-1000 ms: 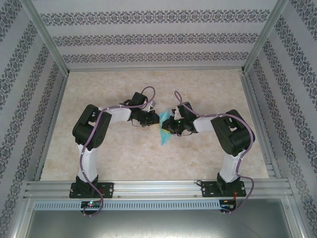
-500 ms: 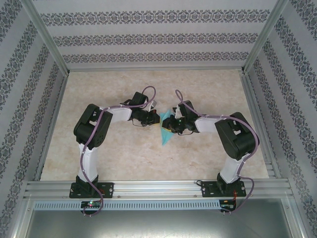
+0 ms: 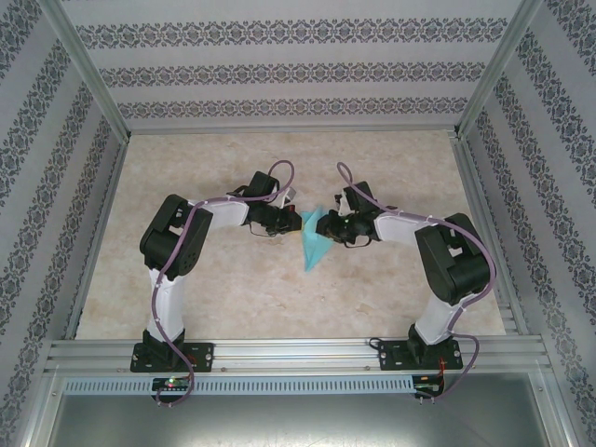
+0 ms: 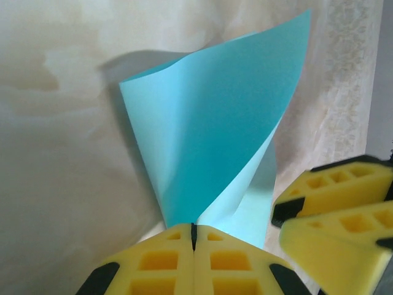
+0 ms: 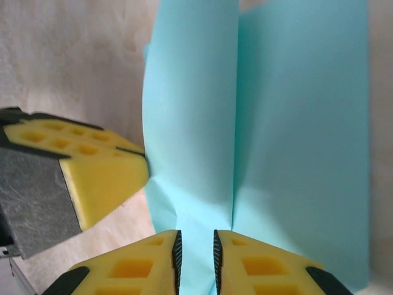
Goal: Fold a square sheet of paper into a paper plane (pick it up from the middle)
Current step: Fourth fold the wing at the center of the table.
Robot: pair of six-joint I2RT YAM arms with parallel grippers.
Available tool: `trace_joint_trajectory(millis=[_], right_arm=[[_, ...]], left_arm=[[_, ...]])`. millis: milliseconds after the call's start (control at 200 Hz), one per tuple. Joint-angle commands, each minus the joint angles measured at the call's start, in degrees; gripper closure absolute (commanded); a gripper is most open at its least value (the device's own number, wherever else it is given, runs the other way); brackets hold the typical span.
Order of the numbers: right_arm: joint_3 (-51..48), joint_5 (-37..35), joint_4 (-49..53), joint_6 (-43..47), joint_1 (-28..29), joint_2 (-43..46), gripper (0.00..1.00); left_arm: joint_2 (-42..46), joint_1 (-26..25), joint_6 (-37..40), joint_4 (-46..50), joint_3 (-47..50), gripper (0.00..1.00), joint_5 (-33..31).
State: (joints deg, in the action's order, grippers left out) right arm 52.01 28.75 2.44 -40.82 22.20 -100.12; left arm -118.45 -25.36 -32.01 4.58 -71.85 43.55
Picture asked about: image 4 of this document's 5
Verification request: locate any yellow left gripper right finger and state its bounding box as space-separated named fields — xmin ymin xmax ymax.
xmin=193 ymin=224 xmax=309 ymax=295

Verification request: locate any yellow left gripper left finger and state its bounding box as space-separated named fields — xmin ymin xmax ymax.
xmin=75 ymin=223 xmax=196 ymax=295

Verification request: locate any light blue paper sheet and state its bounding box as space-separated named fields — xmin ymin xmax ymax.
xmin=119 ymin=9 xmax=313 ymax=250

